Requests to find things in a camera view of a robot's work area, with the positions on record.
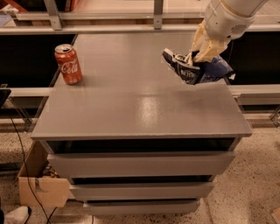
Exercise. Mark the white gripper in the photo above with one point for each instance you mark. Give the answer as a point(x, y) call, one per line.
point(227, 21)

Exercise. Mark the blue chip bag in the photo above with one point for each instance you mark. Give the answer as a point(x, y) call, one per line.
point(192, 73)

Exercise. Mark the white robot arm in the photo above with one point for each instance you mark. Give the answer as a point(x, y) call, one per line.
point(224, 20)

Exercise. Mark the red coke can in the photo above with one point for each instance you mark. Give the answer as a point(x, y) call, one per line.
point(68, 63)

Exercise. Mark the grey drawer cabinet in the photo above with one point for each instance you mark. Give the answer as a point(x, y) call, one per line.
point(132, 137)

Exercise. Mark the cardboard box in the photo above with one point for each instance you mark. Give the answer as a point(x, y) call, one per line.
point(36, 187)

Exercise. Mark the metal shelf frame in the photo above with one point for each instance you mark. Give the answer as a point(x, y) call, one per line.
point(101, 16)

